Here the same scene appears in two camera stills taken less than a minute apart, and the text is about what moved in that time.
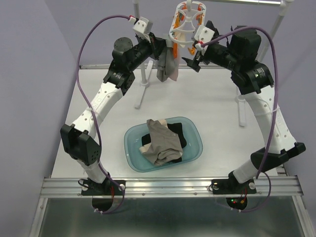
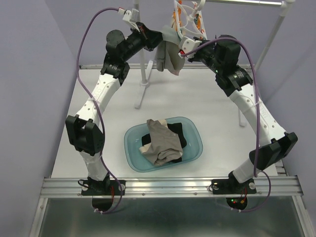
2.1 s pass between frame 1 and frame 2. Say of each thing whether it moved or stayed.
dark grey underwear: moved
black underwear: stayed
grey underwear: stayed
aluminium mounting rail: stayed
